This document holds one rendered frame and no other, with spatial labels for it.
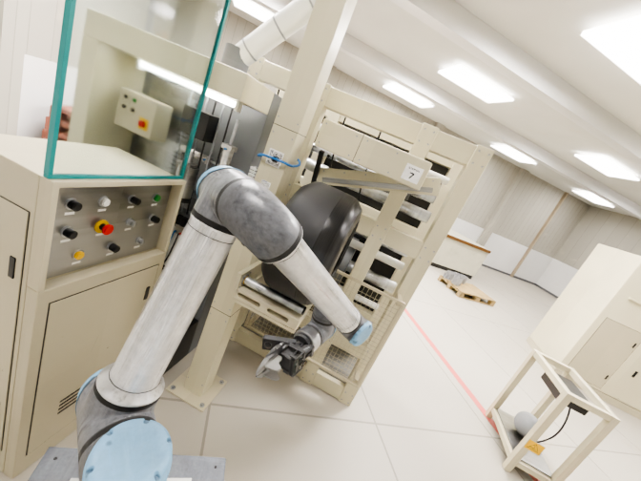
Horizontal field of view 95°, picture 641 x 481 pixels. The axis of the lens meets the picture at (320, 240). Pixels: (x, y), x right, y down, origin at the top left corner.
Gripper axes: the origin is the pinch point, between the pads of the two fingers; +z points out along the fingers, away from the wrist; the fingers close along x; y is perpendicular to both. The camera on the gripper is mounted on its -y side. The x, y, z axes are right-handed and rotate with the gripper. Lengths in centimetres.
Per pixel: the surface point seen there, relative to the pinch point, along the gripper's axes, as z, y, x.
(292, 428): -69, -25, 106
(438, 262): -743, -48, 175
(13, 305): 33, -76, -2
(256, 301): -43, -41, 11
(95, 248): 9, -76, -17
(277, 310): -47, -31, 13
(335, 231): -50, -8, -33
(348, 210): -61, -9, -41
